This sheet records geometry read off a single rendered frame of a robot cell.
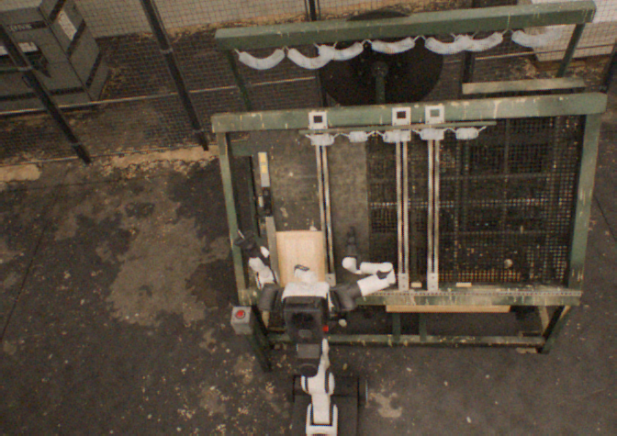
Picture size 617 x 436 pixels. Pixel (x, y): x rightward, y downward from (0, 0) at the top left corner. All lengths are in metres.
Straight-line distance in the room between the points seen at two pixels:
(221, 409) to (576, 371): 2.64
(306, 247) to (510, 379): 1.85
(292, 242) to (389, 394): 1.43
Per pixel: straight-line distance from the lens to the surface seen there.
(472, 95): 3.36
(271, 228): 3.35
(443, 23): 3.26
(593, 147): 3.32
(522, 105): 3.09
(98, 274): 5.32
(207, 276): 4.85
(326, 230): 3.28
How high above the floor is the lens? 3.90
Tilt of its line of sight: 50 degrees down
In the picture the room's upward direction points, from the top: 12 degrees counter-clockwise
